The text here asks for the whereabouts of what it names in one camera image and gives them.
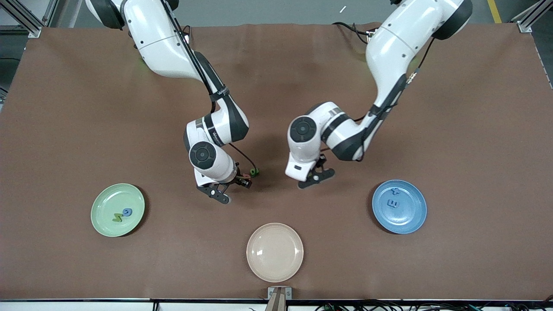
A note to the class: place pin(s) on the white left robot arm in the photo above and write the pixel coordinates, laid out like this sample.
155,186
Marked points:
402,39

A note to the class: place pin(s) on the green letter B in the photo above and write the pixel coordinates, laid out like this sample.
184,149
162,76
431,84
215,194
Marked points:
255,172

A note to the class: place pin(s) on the green letter N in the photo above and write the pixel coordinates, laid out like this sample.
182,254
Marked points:
117,218

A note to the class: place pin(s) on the green plate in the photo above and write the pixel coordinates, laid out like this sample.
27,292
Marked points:
108,203

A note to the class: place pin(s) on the blue letter m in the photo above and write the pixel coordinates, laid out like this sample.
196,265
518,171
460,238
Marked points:
394,203

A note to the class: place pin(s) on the blue plate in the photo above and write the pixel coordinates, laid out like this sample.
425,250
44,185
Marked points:
410,216

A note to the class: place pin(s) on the beige plate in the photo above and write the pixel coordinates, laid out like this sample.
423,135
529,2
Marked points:
274,252

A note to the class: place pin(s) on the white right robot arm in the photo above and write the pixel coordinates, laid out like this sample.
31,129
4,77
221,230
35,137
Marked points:
160,39

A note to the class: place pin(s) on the grey bracket with tan post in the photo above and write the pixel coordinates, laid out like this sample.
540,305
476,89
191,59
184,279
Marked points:
279,298

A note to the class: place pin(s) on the brown table mat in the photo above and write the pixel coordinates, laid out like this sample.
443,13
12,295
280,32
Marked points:
65,129

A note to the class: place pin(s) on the aluminium frame profile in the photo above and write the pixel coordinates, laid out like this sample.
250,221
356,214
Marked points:
34,30
525,26

